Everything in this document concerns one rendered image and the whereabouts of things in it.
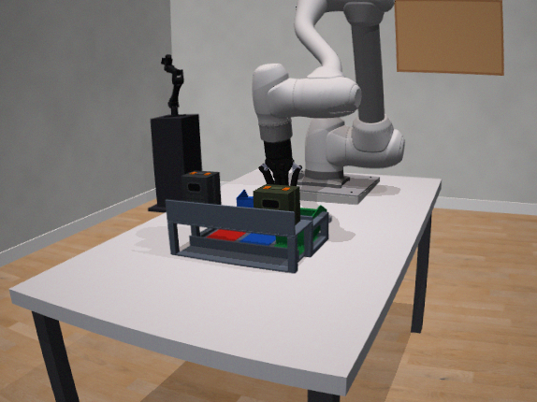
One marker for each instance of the blue bin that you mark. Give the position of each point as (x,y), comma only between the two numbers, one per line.
(243,200)

